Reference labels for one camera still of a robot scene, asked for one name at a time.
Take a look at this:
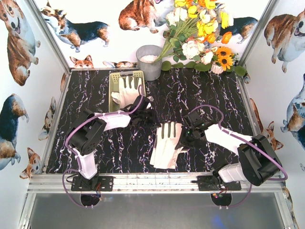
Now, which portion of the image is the white work glove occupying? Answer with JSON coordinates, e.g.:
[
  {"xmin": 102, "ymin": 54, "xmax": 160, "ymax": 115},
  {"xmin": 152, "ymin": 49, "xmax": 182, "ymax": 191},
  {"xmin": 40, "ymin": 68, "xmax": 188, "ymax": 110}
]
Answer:
[{"xmin": 111, "ymin": 76, "xmax": 142, "ymax": 109}]

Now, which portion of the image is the white grey glove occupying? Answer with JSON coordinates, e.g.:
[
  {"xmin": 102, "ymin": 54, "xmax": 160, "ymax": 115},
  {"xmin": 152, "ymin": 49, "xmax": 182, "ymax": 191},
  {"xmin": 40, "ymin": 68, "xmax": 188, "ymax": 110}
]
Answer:
[{"xmin": 150, "ymin": 122, "xmax": 186, "ymax": 169}]

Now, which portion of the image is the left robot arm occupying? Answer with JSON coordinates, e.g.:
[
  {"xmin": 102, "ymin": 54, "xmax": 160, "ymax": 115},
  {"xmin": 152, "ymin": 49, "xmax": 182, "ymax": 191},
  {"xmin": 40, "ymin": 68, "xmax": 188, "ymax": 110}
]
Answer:
[{"xmin": 65, "ymin": 95, "xmax": 159, "ymax": 181}]

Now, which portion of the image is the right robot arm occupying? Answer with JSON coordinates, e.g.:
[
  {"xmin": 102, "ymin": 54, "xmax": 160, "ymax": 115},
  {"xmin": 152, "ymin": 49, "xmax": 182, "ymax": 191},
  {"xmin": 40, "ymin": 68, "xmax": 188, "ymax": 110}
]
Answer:
[{"xmin": 177, "ymin": 111, "xmax": 288, "ymax": 186}]

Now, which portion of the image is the yellow-green storage basket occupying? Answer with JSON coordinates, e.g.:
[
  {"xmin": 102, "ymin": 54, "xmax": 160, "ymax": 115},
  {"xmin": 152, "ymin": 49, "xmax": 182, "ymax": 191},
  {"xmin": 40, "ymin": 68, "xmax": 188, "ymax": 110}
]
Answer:
[{"xmin": 109, "ymin": 70, "xmax": 146, "ymax": 112}]

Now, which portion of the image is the grey metal bucket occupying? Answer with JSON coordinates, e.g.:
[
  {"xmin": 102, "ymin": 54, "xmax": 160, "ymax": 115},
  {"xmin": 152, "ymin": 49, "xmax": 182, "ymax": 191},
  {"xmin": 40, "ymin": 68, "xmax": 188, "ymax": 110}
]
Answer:
[{"xmin": 136, "ymin": 45, "xmax": 162, "ymax": 81}]

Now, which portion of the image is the artificial flower bouquet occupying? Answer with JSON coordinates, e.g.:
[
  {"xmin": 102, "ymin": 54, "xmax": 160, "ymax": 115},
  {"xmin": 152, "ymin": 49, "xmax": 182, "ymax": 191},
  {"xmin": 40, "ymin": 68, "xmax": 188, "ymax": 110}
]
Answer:
[{"xmin": 158, "ymin": 0, "xmax": 255, "ymax": 76}]

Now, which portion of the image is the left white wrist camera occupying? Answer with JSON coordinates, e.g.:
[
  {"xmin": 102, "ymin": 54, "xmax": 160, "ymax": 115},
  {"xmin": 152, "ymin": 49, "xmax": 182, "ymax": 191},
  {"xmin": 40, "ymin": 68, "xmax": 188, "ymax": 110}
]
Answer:
[{"xmin": 146, "ymin": 96, "xmax": 154, "ymax": 109}]

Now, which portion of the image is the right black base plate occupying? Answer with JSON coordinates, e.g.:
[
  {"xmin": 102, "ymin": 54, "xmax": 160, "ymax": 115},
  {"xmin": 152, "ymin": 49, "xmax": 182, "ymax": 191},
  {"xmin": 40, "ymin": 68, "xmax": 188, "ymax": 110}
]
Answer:
[{"xmin": 191, "ymin": 176, "xmax": 242, "ymax": 191}]

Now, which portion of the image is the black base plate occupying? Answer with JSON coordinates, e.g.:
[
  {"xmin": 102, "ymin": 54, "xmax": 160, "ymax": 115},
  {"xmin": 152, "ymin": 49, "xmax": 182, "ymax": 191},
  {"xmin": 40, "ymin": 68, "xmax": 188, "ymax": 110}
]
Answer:
[
  {"xmin": 191, "ymin": 176, "xmax": 242, "ymax": 191},
  {"xmin": 71, "ymin": 176, "xmax": 114, "ymax": 192}
]

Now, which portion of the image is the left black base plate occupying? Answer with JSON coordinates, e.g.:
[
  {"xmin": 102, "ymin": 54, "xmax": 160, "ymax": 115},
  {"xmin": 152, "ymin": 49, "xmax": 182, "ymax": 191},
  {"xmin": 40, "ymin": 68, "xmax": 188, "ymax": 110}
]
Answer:
[{"xmin": 71, "ymin": 176, "xmax": 114, "ymax": 192}]

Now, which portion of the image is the aluminium front rail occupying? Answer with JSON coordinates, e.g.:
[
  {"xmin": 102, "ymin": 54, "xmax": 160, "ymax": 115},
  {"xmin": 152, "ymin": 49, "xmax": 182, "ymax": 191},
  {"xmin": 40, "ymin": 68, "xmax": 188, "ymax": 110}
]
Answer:
[{"xmin": 27, "ymin": 173, "xmax": 286, "ymax": 193}]

